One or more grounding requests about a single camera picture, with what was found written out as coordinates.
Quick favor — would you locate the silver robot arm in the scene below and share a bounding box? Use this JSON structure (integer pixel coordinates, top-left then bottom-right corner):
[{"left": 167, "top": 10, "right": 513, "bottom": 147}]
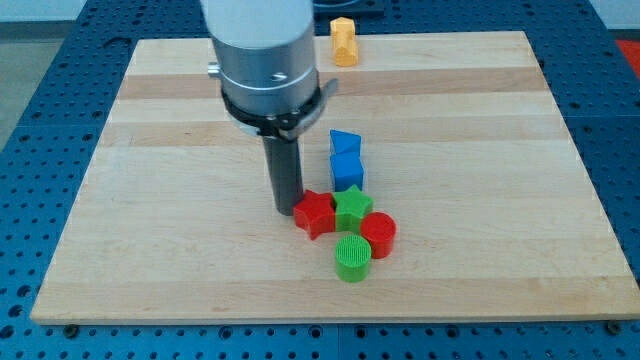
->
[{"left": 201, "top": 0, "right": 338, "bottom": 141}]

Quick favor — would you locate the blue cube block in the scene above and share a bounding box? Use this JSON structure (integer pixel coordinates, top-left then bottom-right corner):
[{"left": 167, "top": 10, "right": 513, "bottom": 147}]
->
[{"left": 330, "top": 152, "right": 364, "bottom": 192}]

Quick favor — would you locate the red star block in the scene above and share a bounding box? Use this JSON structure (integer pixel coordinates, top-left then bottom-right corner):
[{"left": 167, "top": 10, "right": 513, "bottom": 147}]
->
[{"left": 293, "top": 190, "right": 336, "bottom": 240}]

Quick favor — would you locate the green star block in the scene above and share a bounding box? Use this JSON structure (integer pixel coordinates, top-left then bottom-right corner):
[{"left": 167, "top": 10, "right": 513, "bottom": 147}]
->
[{"left": 333, "top": 185, "right": 374, "bottom": 234}]

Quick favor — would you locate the blue triangle block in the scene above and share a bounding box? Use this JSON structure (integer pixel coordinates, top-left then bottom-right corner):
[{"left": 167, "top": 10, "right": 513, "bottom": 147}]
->
[{"left": 329, "top": 129, "right": 362, "bottom": 155}]

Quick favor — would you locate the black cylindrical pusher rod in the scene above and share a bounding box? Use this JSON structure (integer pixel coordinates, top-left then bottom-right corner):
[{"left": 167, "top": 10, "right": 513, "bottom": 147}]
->
[{"left": 263, "top": 137, "right": 303, "bottom": 216}]

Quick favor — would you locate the red cylinder block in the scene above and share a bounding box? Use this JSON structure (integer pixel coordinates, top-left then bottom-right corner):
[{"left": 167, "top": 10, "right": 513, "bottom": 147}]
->
[{"left": 360, "top": 212, "right": 397, "bottom": 259}]

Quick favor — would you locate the green cylinder block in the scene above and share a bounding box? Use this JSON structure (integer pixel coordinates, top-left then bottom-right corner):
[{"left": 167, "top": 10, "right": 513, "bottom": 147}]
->
[{"left": 334, "top": 234, "right": 372, "bottom": 283}]

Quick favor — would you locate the yellow rounded block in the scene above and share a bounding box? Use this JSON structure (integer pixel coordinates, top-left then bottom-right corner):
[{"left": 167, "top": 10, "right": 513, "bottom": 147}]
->
[{"left": 332, "top": 37, "right": 359, "bottom": 67}]

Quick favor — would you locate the wooden board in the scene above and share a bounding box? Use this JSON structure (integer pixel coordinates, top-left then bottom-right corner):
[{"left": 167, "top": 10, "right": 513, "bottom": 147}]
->
[{"left": 31, "top": 31, "right": 639, "bottom": 325}]

